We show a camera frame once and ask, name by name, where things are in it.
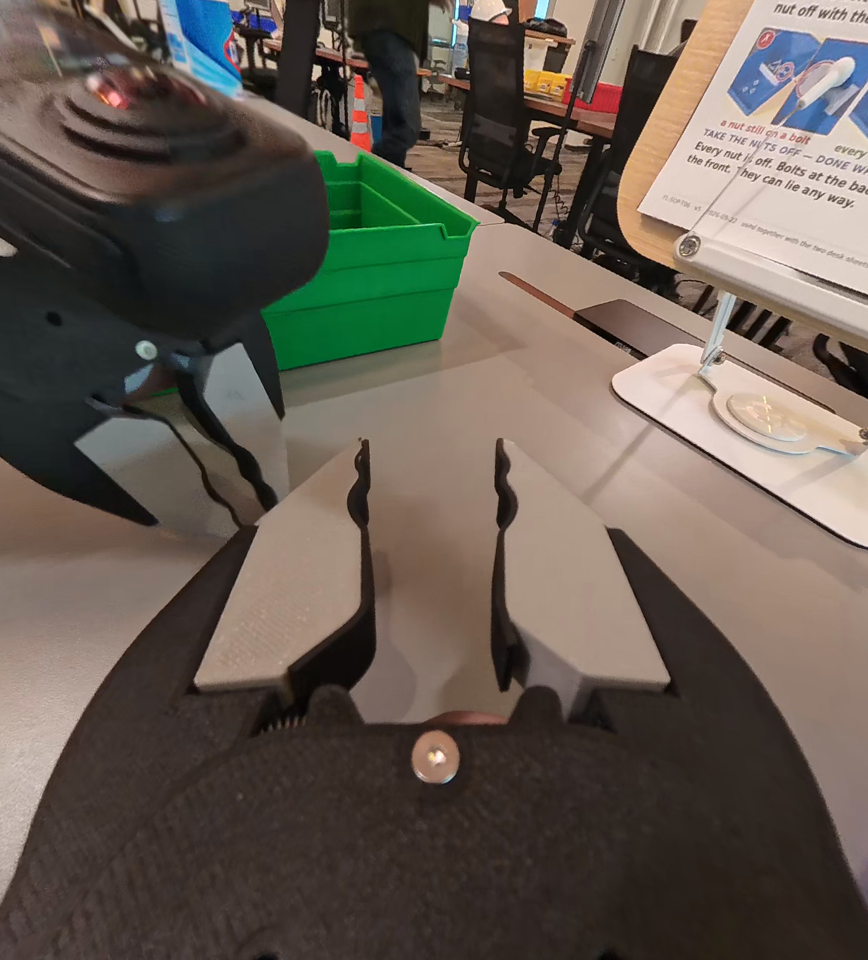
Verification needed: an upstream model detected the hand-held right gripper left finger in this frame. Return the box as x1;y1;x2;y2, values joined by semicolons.
194;438;376;693

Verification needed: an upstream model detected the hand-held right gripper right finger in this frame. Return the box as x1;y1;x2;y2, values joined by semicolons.
490;438;673;714

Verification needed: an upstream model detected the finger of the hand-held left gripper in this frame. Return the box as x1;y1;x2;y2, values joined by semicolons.
176;342;290;513
74;412;247;540

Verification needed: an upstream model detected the green plastic bin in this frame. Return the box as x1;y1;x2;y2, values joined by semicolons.
260;150;480;372

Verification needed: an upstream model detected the white document stand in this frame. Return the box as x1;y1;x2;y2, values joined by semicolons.
611;0;868;552

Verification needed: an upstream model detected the wipes canister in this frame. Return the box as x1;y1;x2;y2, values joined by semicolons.
160;0;243;84

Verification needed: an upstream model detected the black flat panel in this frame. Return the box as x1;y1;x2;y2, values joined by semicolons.
572;298;708;355

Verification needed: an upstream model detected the orange traffic cone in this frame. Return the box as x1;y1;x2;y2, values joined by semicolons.
347;73;375;153

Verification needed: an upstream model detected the black office chair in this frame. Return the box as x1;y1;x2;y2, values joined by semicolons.
576;45;682;264
458;18;562;207

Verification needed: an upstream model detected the wooden office desk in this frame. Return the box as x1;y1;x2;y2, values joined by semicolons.
434;71;618;140

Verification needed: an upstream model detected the red plastic bin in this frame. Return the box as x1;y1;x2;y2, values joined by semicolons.
561;78;622;114

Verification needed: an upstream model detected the printed instruction sheet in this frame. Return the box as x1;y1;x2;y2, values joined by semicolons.
636;0;868;286

